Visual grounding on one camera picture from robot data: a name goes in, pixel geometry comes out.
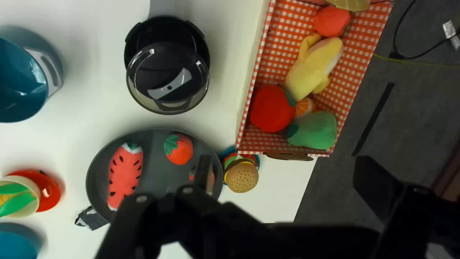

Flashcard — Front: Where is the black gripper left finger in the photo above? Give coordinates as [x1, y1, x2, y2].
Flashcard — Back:
[95, 154, 263, 259]

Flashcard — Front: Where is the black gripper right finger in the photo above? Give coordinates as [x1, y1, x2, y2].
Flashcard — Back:
[352, 155, 437, 259]

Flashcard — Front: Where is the blue pot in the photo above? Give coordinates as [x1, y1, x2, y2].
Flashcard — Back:
[0, 26, 65, 125]

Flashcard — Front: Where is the grey plate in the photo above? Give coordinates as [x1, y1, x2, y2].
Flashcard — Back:
[85, 128, 226, 224]

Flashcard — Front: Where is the plush watermelon slice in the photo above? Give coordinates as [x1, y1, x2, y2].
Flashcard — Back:
[106, 142, 145, 213]

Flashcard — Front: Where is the small black tag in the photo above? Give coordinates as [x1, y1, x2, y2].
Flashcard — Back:
[73, 206, 109, 230]

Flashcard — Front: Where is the plush strawberry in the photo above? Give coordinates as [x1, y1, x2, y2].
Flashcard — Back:
[162, 132, 195, 167]

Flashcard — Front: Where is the black tape strip on floor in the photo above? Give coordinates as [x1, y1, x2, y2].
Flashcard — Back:
[351, 81, 397, 157]

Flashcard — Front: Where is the red bowl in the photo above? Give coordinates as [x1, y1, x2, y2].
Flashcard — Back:
[6, 168, 65, 214]

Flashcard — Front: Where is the plush burger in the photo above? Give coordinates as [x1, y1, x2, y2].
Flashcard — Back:
[223, 158, 260, 194]

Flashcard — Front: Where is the green plush pear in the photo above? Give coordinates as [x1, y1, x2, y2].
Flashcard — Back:
[286, 109, 339, 151]

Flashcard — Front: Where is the blue round dish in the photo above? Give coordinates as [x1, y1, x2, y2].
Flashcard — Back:
[0, 222, 44, 259]

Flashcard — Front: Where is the plush corn toy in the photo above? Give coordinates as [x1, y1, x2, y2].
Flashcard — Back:
[0, 176, 42, 220]

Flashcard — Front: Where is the small orange plush toy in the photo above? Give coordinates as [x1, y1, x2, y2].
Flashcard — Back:
[293, 95, 318, 119]

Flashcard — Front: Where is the red plush apple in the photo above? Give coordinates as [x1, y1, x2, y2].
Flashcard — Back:
[249, 85, 297, 135]

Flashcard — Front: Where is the yellow plush banana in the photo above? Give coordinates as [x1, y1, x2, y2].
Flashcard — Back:
[284, 33, 345, 102]

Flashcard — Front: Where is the white connector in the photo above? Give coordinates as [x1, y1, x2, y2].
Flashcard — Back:
[441, 19, 460, 50]

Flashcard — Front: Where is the orange plush tomato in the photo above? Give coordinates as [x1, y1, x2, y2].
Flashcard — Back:
[313, 4, 353, 39]

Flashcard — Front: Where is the red checkered cardboard basket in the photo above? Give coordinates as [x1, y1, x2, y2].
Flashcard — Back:
[236, 0, 395, 160]

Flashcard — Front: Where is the yellow cable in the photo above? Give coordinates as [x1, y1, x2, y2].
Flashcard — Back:
[372, 52, 460, 72]

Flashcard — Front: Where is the black cable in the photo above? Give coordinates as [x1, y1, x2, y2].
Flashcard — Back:
[389, 0, 460, 62]

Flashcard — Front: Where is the black pot with grey handle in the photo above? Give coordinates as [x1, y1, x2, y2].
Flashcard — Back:
[122, 14, 213, 117]

